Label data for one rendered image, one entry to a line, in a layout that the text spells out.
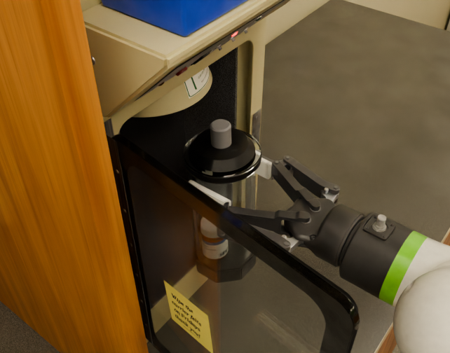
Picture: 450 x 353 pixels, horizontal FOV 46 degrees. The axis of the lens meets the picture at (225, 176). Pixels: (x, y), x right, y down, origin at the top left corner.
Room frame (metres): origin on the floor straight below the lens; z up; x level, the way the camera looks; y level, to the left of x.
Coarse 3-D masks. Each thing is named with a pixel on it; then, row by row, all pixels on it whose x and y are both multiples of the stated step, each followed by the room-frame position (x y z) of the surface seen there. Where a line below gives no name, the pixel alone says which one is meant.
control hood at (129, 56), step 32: (256, 0) 0.46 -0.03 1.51; (288, 0) 0.62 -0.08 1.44; (96, 32) 0.41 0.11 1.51; (128, 32) 0.40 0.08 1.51; (160, 32) 0.40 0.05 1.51; (224, 32) 0.42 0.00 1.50; (96, 64) 0.41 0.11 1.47; (128, 64) 0.39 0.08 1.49; (160, 64) 0.36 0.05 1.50; (128, 96) 0.39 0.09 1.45
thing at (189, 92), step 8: (200, 72) 0.61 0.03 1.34; (208, 72) 0.63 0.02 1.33; (192, 80) 0.59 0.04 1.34; (200, 80) 0.60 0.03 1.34; (208, 80) 0.62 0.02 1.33; (176, 88) 0.57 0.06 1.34; (184, 88) 0.58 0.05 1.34; (192, 88) 0.58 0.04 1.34; (200, 88) 0.59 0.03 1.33; (208, 88) 0.61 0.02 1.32; (168, 96) 0.56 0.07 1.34; (176, 96) 0.57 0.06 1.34; (184, 96) 0.57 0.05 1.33; (192, 96) 0.58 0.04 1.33; (200, 96) 0.59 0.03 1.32; (152, 104) 0.55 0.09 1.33; (160, 104) 0.55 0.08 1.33; (168, 104) 0.56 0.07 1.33; (176, 104) 0.56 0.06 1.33; (184, 104) 0.57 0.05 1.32; (192, 104) 0.57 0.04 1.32; (144, 112) 0.55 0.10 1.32; (152, 112) 0.55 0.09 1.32; (160, 112) 0.55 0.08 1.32; (168, 112) 0.55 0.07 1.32
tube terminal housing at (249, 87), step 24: (96, 0) 0.46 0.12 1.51; (264, 24) 0.68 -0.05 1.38; (240, 48) 0.68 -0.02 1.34; (264, 48) 0.68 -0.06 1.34; (192, 72) 0.56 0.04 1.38; (240, 72) 0.68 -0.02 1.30; (144, 96) 0.49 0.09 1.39; (240, 96) 0.68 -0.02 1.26; (120, 120) 0.46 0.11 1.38; (240, 120) 0.69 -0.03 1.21
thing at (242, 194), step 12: (192, 168) 0.52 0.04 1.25; (240, 168) 0.52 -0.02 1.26; (252, 168) 0.52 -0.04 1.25; (192, 180) 0.54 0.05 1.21; (240, 180) 0.51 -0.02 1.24; (252, 180) 0.53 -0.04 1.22; (216, 192) 0.51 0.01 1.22; (228, 192) 0.51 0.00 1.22; (240, 192) 0.51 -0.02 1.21; (252, 192) 0.53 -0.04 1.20; (240, 204) 0.51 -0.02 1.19; (252, 204) 0.53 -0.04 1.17
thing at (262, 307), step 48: (144, 192) 0.38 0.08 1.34; (192, 192) 0.33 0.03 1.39; (144, 240) 0.39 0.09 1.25; (192, 240) 0.33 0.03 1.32; (240, 240) 0.29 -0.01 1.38; (144, 288) 0.41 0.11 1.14; (192, 288) 0.34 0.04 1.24; (240, 288) 0.29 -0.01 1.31; (288, 288) 0.25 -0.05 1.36; (240, 336) 0.29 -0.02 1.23; (288, 336) 0.25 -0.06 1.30; (336, 336) 0.22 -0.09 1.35
